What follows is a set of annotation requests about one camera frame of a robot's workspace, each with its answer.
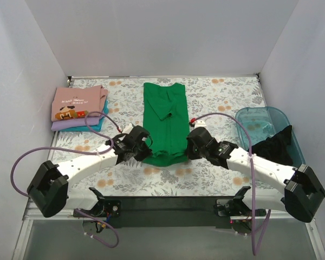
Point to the green t shirt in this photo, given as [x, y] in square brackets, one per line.
[167, 120]

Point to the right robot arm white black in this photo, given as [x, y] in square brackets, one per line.
[296, 191]

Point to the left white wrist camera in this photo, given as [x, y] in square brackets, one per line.
[128, 128]

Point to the lilac folded t shirt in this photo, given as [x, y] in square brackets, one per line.
[78, 125]

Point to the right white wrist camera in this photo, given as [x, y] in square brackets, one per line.
[199, 123]

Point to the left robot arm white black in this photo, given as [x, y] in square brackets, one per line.
[52, 188]

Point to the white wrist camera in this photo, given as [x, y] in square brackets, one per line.
[199, 123]
[128, 128]

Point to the aluminium frame rail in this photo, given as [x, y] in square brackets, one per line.
[68, 235]

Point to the floral patterned table mat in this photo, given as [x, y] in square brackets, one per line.
[217, 99]

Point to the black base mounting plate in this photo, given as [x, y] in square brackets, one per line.
[147, 212]

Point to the black t shirt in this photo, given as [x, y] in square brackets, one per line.
[275, 148]

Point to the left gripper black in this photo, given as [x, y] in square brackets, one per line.
[143, 153]

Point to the pink folded printed t shirt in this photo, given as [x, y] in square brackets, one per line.
[76, 103]

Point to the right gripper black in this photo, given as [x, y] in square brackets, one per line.
[193, 153]

